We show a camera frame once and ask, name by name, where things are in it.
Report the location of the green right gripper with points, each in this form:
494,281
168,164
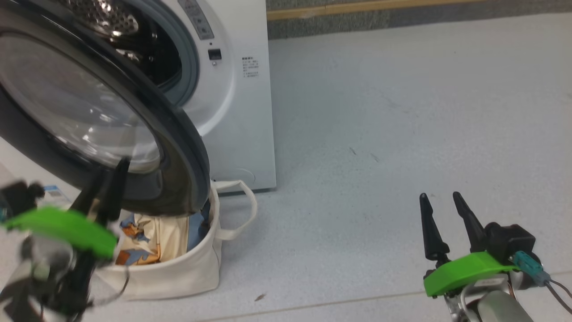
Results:
464,270

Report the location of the dark round washing machine door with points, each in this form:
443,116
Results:
67,103

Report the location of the white canvas laundry basket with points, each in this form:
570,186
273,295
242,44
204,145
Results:
178,273

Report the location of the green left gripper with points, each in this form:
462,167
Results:
67,226

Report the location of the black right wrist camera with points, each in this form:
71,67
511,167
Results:
511,241

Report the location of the cream garment orange blue print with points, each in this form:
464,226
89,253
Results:
152,237

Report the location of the wooden baseboard strip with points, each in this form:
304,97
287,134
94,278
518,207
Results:
357,8

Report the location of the white front-loading washing machine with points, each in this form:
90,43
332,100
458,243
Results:
250,112

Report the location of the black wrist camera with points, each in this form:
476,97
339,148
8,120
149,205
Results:
511,241
20,197

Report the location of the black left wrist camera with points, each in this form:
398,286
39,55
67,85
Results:
20,197

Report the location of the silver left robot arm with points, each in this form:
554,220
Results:
40,277

